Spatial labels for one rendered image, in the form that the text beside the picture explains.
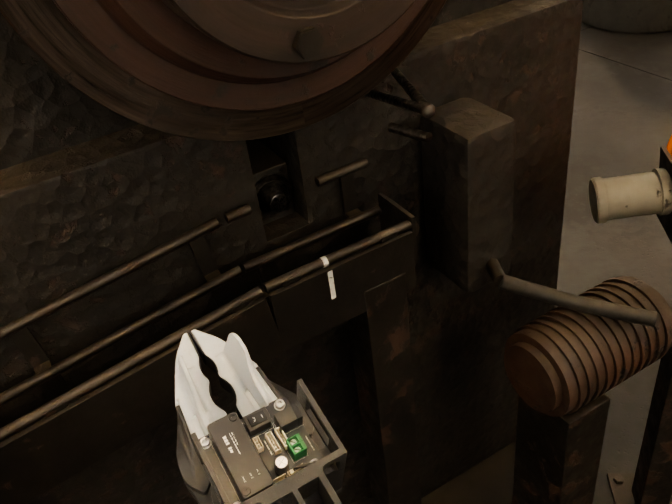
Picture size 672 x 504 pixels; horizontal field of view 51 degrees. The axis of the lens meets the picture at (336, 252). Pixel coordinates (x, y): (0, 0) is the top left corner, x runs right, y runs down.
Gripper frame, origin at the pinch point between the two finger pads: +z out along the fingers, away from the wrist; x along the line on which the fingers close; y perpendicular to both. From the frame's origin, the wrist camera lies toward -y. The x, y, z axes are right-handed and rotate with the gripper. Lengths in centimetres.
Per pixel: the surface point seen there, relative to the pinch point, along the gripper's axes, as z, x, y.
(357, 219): 20.3, -27.9, -21.7
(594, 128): 81, -171, -115
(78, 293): 23.5, 5.3, -18.6
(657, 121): 71, -189, -112
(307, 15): 16.1, -17.8, 12.4
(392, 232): 14.6, -29.0, -18.9
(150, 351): 14.2, 1.2, -20.3
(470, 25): 31, -50, -7
